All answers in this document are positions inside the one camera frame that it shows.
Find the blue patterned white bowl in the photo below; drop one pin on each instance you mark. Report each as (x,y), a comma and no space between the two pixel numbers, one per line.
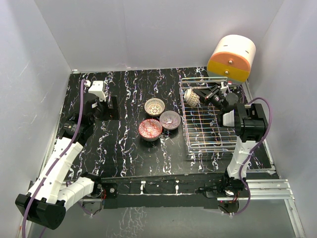
(191,98)

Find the purple striped bowl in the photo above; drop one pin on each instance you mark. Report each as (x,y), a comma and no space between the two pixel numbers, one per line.
(170,120)

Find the red white patterned bowl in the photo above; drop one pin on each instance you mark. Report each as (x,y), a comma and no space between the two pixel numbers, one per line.
(150,129)

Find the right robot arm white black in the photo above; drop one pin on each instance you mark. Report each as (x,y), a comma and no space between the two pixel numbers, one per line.
(250,126)

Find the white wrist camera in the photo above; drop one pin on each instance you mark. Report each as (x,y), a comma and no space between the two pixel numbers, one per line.
(96,88)
(225,87)

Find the white orange patterned bowl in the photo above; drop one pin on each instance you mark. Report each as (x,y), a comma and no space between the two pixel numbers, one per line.
(154,107)

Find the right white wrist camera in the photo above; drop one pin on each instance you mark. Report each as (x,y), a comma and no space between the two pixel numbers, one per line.
(225,87)

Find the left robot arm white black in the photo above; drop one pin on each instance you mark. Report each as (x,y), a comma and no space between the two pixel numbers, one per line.
(46,202)

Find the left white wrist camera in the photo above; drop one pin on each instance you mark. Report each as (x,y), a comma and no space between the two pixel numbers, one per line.
(96,88)

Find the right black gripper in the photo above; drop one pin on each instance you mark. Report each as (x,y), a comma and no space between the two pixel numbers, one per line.
(202,92)

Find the aluminium frame rail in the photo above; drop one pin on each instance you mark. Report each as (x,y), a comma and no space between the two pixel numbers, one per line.
(272,189)

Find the white wire dish rack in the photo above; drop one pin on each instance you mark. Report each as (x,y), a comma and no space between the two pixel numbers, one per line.
(201,130)

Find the black front mounting bar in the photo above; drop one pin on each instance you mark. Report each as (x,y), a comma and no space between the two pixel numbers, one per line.
(170,191)

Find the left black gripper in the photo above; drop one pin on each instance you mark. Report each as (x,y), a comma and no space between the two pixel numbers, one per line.
(112,113)

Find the cream orange yellow drawer cabinet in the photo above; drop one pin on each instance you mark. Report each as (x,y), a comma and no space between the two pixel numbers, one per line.
(232,58)

